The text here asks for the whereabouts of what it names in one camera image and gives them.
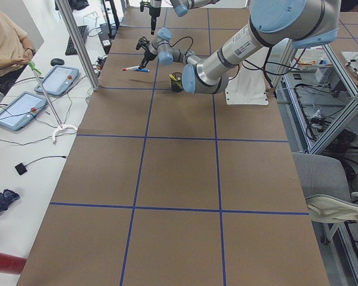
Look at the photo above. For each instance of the seated person beige shirt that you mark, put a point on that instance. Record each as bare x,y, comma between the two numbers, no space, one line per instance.
16,51

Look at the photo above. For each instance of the small black puck device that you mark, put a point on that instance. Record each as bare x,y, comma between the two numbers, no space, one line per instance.
20,168

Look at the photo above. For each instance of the grey office chair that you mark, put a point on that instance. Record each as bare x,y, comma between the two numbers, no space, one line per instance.
326,191

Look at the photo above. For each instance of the far teach pendant tablet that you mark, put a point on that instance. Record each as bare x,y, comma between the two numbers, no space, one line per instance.
58,80

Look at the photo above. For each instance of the red cylinder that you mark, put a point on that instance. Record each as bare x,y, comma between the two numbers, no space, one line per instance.
11,264

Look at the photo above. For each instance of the folded blue umbrella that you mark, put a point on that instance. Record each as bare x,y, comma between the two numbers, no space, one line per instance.
7,197

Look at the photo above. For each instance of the teach pendant tablet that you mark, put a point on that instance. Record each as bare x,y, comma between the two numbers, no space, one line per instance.
21,111
58,80

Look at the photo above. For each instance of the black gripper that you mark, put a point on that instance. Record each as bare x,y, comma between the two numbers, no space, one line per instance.
154,12
148,54

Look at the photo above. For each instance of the aluminium frame post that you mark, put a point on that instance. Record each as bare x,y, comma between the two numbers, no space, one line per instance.
72,28

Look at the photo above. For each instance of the black computer mouse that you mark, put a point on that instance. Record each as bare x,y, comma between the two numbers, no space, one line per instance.
57,61

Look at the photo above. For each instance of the near teach pendant tablet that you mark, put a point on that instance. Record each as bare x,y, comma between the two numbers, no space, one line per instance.
21,111

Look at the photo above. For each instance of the blue highlighter pen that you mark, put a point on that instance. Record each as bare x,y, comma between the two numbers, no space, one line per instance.
142,70

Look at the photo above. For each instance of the reacher grabber stick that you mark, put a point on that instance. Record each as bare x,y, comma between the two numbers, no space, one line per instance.
60,125

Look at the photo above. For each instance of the red white marker pen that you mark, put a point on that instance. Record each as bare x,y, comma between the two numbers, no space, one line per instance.
131,68

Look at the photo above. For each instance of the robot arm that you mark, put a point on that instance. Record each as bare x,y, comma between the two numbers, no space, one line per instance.
306,23
173,47

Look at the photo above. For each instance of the black mesh pen cup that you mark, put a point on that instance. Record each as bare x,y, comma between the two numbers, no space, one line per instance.
176,86

